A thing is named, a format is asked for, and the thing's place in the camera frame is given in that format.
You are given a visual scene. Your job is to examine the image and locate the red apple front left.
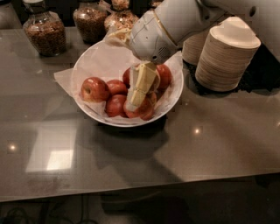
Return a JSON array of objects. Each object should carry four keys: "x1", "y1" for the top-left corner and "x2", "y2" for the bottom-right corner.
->
[{"x1": 105, "y1": 94, "x2": 127, "y2": 117}]

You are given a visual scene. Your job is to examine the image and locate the white paper liner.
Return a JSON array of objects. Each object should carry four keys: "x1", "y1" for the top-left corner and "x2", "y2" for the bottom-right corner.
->
[{"x1": 54, "y1": 40, "x2": 184, "y2": 128}]

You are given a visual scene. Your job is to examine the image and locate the red apple back centre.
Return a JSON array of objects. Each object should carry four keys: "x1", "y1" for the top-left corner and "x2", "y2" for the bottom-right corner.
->
[{"x1": 122, "y1": 68, "x2": 130, "y2": 88}]

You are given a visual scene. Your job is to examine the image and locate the glass cereal jar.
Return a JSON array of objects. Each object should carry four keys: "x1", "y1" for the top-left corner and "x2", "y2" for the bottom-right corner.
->
[
  {"x1": 22, "y1": 0, "x2": 67, "y2": 57},
  {"x1": 104, "y1": 0, "x2": 138, "y2": 32},
  {"x1": 150, "y1": 0, "x2": 164, "y2": 9},
  {"x1": 73, "y1": 0, "x2": 108, "y2": 44}
]

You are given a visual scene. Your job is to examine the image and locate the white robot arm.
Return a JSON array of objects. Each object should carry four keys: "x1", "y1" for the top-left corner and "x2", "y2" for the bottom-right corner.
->
[{"x1": 105, "y1": 0, "x2": 280, "y2": 92}]

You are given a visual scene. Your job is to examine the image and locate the white bowl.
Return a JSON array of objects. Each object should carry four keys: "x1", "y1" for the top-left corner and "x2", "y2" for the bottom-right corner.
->
[{"x1": 71, "y1": 41, "x2": 184, "y2": 127}]

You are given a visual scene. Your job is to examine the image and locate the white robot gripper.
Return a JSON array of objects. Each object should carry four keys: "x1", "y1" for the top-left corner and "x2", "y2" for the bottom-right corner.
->
[{"x1": 105, "y1": 10, "x2": 177, "y2": 112}]

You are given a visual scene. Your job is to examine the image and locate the large yellow-red top apple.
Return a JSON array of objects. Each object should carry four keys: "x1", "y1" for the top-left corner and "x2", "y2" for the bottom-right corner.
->
[{"x1": 129, "y1": 63, "x2": 161, "y2": 95}]

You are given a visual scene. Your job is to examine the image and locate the red apple middle left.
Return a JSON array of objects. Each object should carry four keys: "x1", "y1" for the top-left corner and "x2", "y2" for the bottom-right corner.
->
[{"x1": 107, "y1": 80, "x2": 128, "y2": 95}]

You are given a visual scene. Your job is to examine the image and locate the front stack paper bowls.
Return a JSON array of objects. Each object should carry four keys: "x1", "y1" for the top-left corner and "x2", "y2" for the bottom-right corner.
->
[{"x1": 195, "y1": 17, "x2": 261, "y2": 92}]

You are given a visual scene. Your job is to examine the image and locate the leftmost red apple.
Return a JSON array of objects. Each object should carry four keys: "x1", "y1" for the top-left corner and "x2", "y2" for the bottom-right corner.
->
[{"x1": 80, "y1": 77, "x2": 110, "y2": 102}]

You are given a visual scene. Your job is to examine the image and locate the red apple back right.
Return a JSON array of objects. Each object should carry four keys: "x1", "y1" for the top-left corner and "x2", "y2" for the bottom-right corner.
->
[{"x1": 157, "y1": 64, "x2": 172, "y2": 90}]

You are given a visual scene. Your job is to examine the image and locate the red apple front centre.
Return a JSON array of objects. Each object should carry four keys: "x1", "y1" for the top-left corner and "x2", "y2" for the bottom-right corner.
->
[{"x1": 123, "y1": 98, "x2": 154, "y2": 121}]

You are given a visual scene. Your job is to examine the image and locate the red apple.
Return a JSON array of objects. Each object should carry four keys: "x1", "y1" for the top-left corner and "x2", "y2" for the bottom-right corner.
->
[
  {"x1": 122, "y1": 68, "x2": 130, "y2": 88},
  {"x1": 105, "y1": 94, "x2": 127, "y2": 117},
  {"x1": 80, "y1": 77, "x2": 110, "y2": 102},
  {"x1": 123, "y1": 98, "x2": 154, "y2": 121},
  {"x1": 157, "y1": 64, "x2": 172, "y2": 90},
  {"x1": 107, "y1": 80, "x2": 128, "y2": 95}
]

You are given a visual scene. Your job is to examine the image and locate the glass cereal jar far left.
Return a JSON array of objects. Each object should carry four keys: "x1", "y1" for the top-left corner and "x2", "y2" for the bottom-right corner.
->
[{"x1": 22, "y1": 0, "x2": 67, "y2": 57}]

